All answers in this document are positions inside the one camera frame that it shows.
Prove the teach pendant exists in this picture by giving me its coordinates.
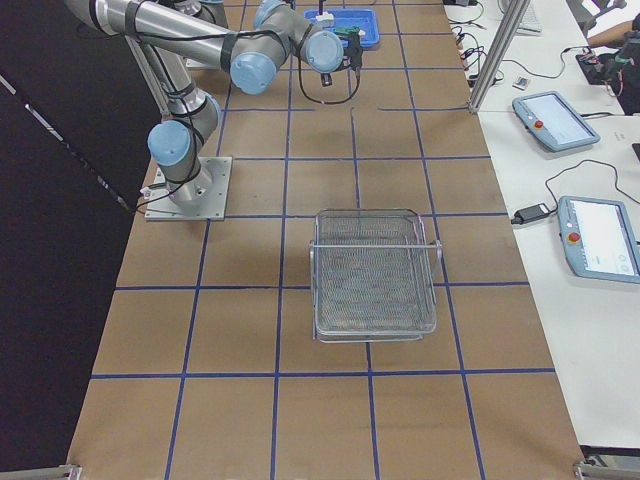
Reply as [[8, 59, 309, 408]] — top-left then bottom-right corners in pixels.
[[511, 91, 601, 152], [557, 196, 639, 284]]

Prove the far teach pendant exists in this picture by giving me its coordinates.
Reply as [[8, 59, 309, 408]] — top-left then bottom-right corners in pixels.
[[511, 91, 601, 152]]

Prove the blue plastic tray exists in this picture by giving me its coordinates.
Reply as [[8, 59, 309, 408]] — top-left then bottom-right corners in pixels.
[[304, 8, 380, 49]]

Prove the white grey terminal block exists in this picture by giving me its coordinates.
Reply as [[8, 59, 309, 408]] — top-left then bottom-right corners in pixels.
[[315, 11, 335, 28]]

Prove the black power adapter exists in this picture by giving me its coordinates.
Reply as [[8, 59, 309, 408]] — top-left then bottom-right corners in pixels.
[[511, 203, 551, 225]]

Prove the green terminal block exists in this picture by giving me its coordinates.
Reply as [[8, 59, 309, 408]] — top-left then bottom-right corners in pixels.
[[333, 26, 366, 40]]

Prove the near teach pendant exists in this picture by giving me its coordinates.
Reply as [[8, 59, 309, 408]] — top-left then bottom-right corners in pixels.
[[557, 196, 639, 284]]

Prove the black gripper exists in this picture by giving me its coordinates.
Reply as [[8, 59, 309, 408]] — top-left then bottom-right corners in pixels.
[[320, 73, 333, 86]]

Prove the silver wire mesh shelf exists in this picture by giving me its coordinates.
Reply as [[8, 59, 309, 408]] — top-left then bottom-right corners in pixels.
[[309, 208, 442, 343]]

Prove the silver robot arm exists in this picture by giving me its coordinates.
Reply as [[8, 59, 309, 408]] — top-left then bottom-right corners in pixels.
[[168, 0, 229, 29], [65, 1, 345, 220]]

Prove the aluminium frame post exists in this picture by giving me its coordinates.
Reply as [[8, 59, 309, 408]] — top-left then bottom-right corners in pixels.
[[468, 0, 530, 114]]

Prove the person forearm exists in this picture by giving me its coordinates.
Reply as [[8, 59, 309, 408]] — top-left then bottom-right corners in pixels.
[[587, 21, 636, 48]]

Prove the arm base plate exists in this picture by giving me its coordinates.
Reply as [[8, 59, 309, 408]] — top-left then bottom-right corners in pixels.
[[144, 157, 233, 221], [185, 57, 219, 70]]

